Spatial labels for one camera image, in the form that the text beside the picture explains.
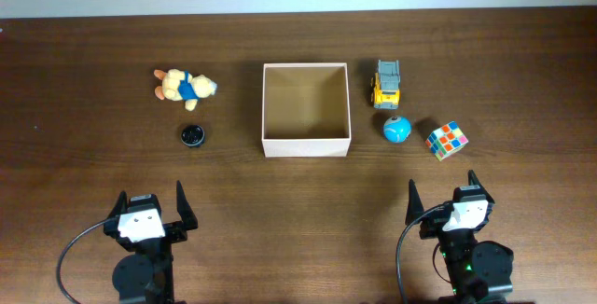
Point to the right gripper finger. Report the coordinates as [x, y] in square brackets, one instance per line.
[415, 207]
[475, 182]

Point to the multicoloured puzzle cube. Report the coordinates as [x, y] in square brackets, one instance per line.
[446, 140]

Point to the yellow grey toy truck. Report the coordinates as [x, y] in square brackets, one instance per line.
[386, 85]

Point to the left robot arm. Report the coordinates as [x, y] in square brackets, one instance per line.
[146, 274]

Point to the blue toy ball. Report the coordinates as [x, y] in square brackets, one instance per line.
[396, 129]

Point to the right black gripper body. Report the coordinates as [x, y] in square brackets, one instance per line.
[432, 226]

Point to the yellow plush bear toy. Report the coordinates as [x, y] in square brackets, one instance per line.
[177, 85]

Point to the black round speaker puck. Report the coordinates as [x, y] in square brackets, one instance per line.
[193, 136]

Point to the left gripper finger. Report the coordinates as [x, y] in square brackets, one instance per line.
[120, 206]
[183, 208]

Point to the beige cardboard box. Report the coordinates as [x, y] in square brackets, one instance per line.
[305, 110]

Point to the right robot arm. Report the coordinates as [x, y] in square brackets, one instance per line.
[479, 272]

